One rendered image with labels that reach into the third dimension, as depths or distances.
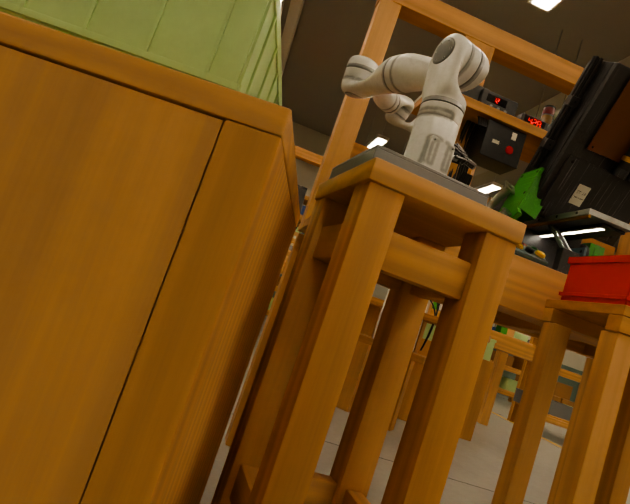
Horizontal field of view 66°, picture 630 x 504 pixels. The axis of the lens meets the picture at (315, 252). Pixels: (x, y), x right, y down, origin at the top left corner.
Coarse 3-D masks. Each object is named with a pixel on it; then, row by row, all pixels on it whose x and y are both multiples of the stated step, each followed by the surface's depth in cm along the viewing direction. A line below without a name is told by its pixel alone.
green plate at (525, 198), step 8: (528, 176) 169; (536, 176) 163; (520, 184) 170; (528, 184) 165; (536, 184) 164; (520, 192) 166; (528, 192) 162; (536, 192) 164; (512, 200) 168; (520, 200) 163; (528, 200) 164; (536, 200) 164; (512, 208) 164; (520, 208) 162; (528, 208) 164; (536, 208) 164; (520, 216) 168; (528, 216) 165; (536, 216) 164
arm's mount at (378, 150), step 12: (360, 156) 91; (372, 156) 84; (384, 156) 84; (396, 156) 85; (336, 168) 104; (348, 168) 95; (408, 168) 86; (420, 168) 86; (432, 180) 87; (444, 180) 88; (456, 180) 88; (456, 192) 88; (468, 192) 89; (480, 192) 90
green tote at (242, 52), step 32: (0, 0) 60; (32, 0) 61; (64, 0) 61; (96, 0) 61; (128, 0) 61; (160, 0) 62; (192, 0) 62; (224, 0) 62; (256, 0) 62; (64, 32) 61; (96, 32) 61; (128, 32) 61; (160, 32) 61; (192, 32) 62; (224, 32) 62; (256, 32) 62; (160, 64) 61; (192, 64) 61; (224, 64) 61; (256, 64) 66; (256, 96) 74
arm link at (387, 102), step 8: (352, 56) 138; (360, 56) 136; (352, 64) 137; (360, 64) 136; (368, 64) 136; (376, 64) 138; (376, 96) 151; (384, 96) 151; (392, 96) 152; (376, 104) 155; (384, 104) 153; (392, 104) 155
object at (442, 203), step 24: (360, 168) 86; (384, 168) 81; (336, 192) 97; (408, 192) 82; (432, 192) 83; (408, 216) 96; (432, 216) 90; (456, 216) 85; (480, 216) 86; (504, 216) 87; (432, 240) 110; (456, 240) 102
